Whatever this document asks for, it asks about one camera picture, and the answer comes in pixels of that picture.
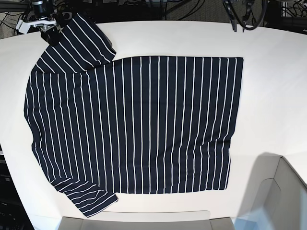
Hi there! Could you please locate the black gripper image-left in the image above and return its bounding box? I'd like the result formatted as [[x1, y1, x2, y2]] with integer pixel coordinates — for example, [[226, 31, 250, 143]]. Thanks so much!
[[39, 25, 60, 46]]

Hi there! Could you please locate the navy white striped T-shirt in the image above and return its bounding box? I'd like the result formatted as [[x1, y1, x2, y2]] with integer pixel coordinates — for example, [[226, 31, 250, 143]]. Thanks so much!
[[24, 14, 244, 217]]

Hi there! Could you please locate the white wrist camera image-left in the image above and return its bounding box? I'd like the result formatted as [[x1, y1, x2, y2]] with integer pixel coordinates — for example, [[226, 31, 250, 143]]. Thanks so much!
[[16, 19, 57, 34]]

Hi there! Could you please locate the grey bin right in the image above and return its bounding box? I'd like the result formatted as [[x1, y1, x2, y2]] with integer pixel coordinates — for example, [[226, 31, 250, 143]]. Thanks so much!
[[233, 153, 307, 230]]

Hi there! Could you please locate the grey tray bottom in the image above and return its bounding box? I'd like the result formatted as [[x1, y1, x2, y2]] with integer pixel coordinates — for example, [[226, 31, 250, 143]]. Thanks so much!
[[58, 211, 235, 230]]

